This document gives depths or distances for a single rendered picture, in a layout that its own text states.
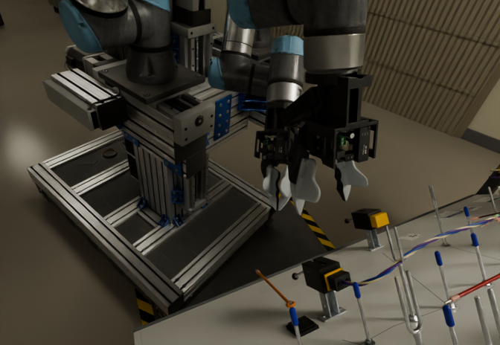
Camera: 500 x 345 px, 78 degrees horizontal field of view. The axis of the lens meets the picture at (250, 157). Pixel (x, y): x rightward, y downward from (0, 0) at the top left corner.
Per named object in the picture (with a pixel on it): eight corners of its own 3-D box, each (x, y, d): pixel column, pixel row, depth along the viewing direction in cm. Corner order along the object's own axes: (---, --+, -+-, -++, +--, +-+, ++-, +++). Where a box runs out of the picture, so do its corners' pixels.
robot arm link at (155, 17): (181, 42, 88) (178, -11, 80) (140, 52, 80) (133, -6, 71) (154, 30, 94) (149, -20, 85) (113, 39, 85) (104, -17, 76)
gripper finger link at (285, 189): (269, 209, 59) (273, 161, 61) (279, 210, 64) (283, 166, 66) (285, 210, 58) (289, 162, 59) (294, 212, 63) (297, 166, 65)
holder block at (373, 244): (356, 241, 90) (348, 207, 91) (390, 246, 79) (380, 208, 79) (344, 245, 88) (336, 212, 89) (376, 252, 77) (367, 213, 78)
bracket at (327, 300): (338, 307, 55) (331, 279, 55) (347, 311, 53) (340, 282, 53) (317, 317, 53) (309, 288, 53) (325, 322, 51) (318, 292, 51)
